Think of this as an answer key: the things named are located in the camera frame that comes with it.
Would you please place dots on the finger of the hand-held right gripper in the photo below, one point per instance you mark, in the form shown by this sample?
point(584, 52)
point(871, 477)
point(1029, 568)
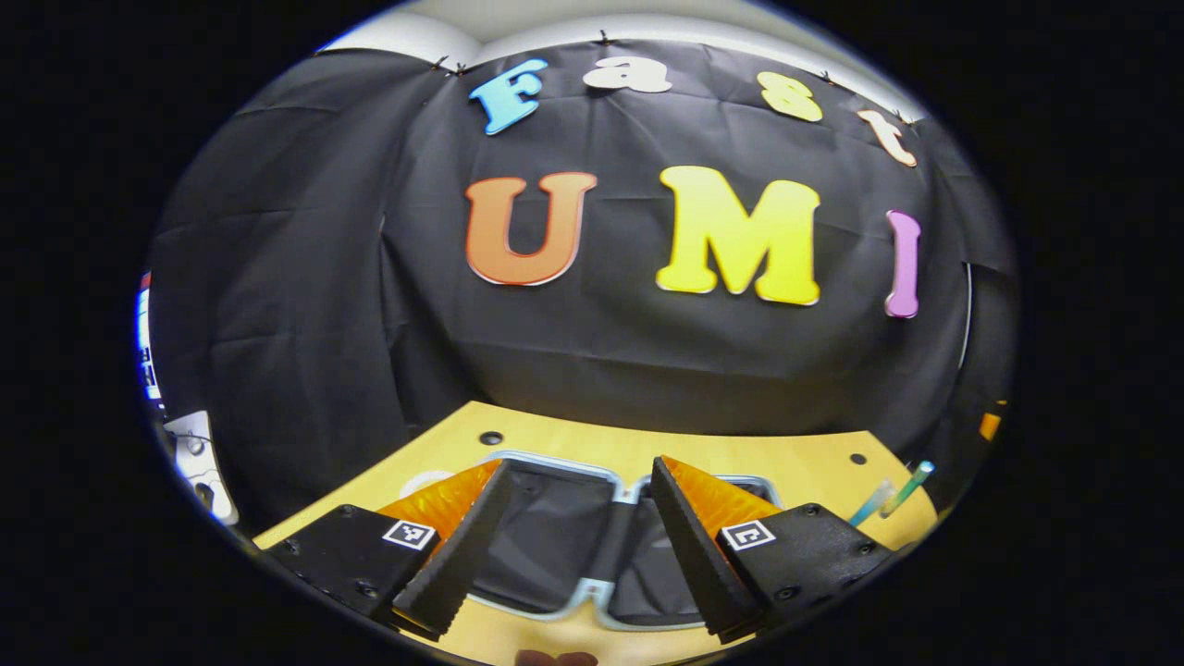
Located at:
point(990, 425)

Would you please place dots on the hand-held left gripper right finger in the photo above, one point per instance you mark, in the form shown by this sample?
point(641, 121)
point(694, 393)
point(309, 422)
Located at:
point(698, 555)

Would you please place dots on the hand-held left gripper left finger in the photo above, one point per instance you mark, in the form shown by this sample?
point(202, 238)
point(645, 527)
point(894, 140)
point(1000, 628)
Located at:
point(458, 555)

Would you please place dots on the white suitcase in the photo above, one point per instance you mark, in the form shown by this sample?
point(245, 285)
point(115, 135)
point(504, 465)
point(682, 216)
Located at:
point(555, 527)

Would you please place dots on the white round object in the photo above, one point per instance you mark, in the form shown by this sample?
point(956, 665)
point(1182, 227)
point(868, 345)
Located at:
point(425, 481)

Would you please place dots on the black backdrop cloth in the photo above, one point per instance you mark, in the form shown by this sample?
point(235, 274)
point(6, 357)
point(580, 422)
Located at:
point(647, 370)

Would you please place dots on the white device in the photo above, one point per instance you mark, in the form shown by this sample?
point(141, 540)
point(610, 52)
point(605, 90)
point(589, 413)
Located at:
point(199, 462)

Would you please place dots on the white blue wall poster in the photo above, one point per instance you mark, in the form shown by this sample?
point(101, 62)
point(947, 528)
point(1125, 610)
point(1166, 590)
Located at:
point(145, 342)

